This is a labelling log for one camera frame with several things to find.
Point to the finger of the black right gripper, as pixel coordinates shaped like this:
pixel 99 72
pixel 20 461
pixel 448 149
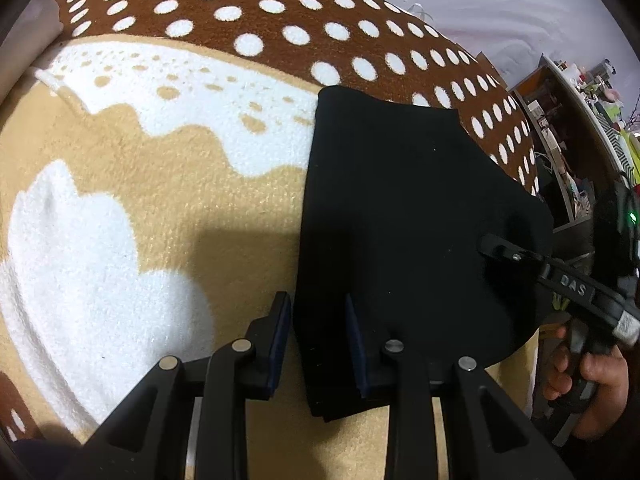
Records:
pixel 494 246

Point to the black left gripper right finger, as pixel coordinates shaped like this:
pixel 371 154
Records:
pixel 425 409

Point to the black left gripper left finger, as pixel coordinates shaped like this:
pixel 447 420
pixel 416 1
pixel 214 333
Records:
pixel 183 411

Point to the black pants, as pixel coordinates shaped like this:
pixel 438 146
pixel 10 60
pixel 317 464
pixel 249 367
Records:
pixel 397 200

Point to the beige brown polka-dot blanket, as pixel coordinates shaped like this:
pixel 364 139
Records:
pixel 153 161

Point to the wooden bookshelf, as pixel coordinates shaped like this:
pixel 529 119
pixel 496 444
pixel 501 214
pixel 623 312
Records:
pixel 579 148

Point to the person's right hand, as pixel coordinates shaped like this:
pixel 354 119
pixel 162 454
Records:
pixel 594 390

